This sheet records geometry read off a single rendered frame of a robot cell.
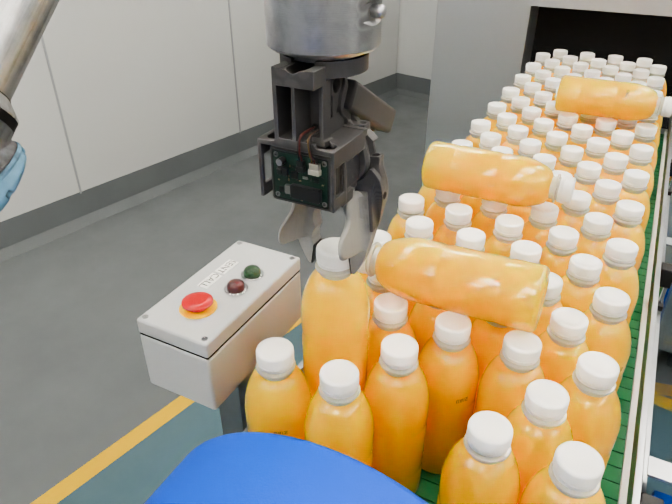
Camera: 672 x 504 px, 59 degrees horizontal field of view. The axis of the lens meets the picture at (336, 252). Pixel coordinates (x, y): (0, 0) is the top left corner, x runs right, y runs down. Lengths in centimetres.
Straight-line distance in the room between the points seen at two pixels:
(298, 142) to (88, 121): 290
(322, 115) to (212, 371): 33
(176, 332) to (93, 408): 158
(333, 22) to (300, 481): 30
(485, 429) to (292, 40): 36
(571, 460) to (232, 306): 39
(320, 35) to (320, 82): 3
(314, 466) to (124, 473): 168
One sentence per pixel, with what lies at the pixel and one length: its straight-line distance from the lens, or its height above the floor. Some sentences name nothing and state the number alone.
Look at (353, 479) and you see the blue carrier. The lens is 35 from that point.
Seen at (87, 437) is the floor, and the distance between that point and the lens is 216.
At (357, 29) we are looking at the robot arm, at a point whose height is 143.
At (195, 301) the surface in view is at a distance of 70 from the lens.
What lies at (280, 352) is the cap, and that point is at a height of 111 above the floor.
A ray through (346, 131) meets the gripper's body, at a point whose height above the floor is 134.
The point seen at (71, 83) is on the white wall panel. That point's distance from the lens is 326.
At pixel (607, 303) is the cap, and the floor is 111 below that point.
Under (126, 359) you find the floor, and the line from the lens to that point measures 240.
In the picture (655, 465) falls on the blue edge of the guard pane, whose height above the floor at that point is 92.
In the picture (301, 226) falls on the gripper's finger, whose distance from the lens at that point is 57.
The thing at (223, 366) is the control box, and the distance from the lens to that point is 70.
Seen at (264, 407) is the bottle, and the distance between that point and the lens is 63.
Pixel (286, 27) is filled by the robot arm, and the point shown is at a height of 143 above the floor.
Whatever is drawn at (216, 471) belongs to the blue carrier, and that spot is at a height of 122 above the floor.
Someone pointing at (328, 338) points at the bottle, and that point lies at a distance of 61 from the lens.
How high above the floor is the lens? 152
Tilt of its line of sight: 32 degrees down
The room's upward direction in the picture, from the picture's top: straight up
